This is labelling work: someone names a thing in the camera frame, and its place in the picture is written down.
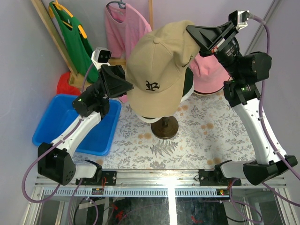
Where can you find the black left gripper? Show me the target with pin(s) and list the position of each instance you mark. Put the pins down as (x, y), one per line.
(104, 81)

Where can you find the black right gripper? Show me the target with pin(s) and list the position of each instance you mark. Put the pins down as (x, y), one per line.
(204, 38)

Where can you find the pink bucket hat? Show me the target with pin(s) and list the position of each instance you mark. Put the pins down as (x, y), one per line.
(209, 75)

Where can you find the beige cap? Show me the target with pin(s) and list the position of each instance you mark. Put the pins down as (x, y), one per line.
(156, 68)

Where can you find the green and white baseball cap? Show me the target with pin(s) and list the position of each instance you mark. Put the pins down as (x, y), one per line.
(187, 92)

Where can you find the blue plastic bin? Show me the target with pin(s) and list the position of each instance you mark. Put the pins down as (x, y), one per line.
(60, 114)

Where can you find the dark round mannequin stand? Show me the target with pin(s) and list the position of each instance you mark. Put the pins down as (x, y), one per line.
(165, 128)

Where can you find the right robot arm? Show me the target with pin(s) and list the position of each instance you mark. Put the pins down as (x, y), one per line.
(243, 96)

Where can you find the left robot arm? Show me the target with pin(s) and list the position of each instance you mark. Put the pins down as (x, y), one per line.
(55, 158)

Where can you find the wooden clothes rack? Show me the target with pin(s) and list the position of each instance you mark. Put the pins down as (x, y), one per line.
(76, 79)

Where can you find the green tank top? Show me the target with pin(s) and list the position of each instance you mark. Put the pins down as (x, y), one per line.
(78, 48)

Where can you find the red cloth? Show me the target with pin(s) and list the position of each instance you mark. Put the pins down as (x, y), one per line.
(63, 86)

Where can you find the pink t-shirt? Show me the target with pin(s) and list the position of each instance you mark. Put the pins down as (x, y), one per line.
(124, 28)

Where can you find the blue-grey hanger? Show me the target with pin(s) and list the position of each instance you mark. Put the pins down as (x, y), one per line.
(120, 4)

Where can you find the yellow hanger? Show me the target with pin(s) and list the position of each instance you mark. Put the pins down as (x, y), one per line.
(61, 7)

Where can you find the floral table mat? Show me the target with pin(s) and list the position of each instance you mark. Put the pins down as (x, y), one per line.
(210, 132)

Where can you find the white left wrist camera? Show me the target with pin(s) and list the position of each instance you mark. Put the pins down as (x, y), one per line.
(100, 56)

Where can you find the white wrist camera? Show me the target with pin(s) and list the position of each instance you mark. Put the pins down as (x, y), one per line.
(239, 19)
(100, 56)

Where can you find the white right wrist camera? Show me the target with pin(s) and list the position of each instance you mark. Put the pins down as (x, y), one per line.
(239, 19)

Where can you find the aluminium corner post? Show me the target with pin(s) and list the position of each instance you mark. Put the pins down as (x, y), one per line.
(261, 31)

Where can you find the aluminium mounting rail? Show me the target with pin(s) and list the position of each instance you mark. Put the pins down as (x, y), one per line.
(149, 183)

